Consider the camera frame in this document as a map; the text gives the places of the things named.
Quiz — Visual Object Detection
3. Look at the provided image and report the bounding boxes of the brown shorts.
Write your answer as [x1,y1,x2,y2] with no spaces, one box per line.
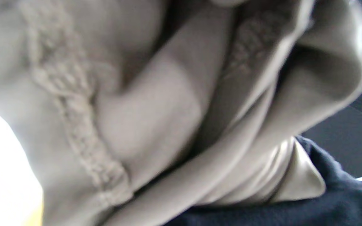
[0,0,362,226]

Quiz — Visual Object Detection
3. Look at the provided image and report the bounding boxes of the person's right hand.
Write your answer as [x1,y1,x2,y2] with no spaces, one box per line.
[165,135,362,226]

